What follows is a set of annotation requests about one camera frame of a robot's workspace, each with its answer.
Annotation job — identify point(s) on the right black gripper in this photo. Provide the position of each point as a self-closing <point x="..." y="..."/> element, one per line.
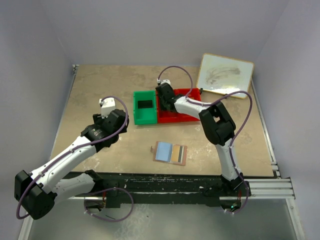
<point x="164" y="100"/>

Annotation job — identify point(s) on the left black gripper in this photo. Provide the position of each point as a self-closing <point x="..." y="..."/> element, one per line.
<point x="100" y="119"/>

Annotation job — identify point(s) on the gold card from holder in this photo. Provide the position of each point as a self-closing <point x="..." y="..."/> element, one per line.
<point x="177" y="154"/>

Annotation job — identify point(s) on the pink leather card holder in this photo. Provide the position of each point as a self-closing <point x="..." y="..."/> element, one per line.
<point x="162" y="153"/>

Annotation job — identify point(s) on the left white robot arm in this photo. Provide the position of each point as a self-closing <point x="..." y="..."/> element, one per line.
<point x="39" y="190"/>

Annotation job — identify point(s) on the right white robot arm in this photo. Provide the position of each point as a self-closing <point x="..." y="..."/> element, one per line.
<point x="218" y="126"/>

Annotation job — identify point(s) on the black card in green bin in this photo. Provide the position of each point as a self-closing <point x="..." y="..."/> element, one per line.
<point x="145" y="104"/>

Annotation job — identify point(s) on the middle red plastic bin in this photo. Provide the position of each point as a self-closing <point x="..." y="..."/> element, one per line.
<point x="165" y="116"/>

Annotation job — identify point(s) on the red plastic bin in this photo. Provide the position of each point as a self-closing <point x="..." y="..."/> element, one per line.
<point x="165" y="116"/>
<point x="194" y="95"/>

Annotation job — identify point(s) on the right red plastic bin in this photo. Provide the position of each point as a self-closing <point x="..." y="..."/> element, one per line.
<point x="194" y="95"/>

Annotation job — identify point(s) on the green plastic bin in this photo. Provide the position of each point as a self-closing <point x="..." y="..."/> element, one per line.
<point x="145" y="116"/>

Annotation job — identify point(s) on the small framed whiteboard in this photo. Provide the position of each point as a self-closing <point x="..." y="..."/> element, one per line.
<point x="224" y="75"/>

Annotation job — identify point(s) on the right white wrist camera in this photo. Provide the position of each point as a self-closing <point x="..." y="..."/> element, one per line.
<point x="163" y="81"/>

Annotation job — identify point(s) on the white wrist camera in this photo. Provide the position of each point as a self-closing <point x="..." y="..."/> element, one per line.
<point x="107" y="105"/>
<point x="163" y="81"/>

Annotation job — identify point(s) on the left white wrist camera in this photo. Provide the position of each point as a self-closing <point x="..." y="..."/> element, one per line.
<point x="107" y="105"/>

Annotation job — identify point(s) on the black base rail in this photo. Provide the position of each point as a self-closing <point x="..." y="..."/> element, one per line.
<point x="167" y="189"/>

